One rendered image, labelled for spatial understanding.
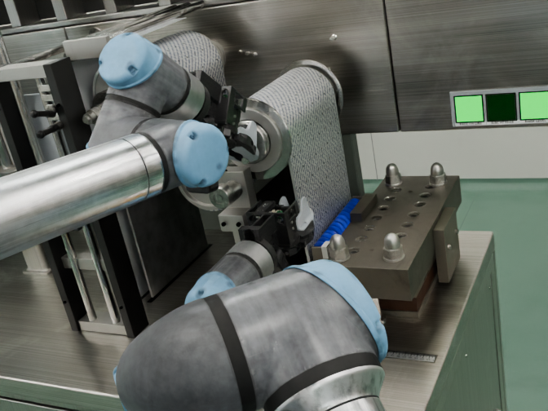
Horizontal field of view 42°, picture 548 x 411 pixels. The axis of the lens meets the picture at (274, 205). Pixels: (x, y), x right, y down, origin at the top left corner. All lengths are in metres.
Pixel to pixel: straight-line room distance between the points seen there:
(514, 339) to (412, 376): 1.67
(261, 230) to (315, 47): 0.53
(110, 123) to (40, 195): 0.23
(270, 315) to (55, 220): 0.24
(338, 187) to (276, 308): 0.78
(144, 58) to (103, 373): 0.64
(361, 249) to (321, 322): 0.62
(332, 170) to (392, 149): 2.74
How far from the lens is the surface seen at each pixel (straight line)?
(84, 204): 0.74
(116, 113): 0.93
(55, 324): 1.57
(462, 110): 1.43
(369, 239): 1.29
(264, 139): 1.19
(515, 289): 3.11
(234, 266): 1.03
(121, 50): 0.94
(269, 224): 1.11
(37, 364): 1.45
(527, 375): 2.64
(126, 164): 0.77
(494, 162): 4.01
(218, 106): 1.09
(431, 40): 1.42
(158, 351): 0.65
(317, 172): 1.32
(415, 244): 1.26
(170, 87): 0.96
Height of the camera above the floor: 1.60
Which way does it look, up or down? 22 degrees down
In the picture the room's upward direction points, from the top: 11 degrees counter-clockwise
